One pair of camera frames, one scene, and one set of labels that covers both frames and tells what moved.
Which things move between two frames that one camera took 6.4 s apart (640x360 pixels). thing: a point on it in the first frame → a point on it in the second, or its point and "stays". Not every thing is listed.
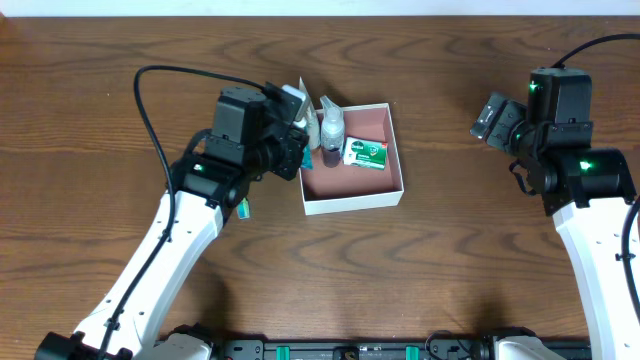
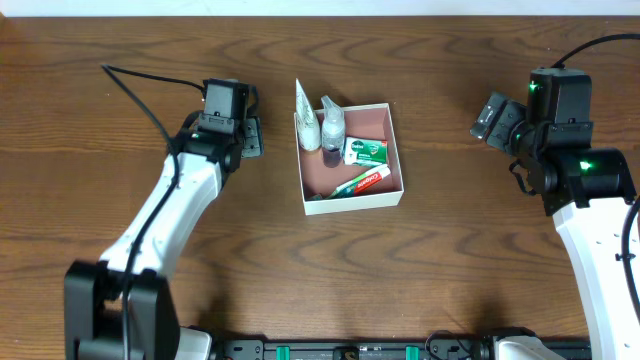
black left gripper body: [291, 157] → [253, 137]
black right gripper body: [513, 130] stays
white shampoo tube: [309, 120] stays
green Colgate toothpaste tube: [307, 159] → [361, 181]
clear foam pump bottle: [332, 133] stays
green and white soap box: [362, 153] stays
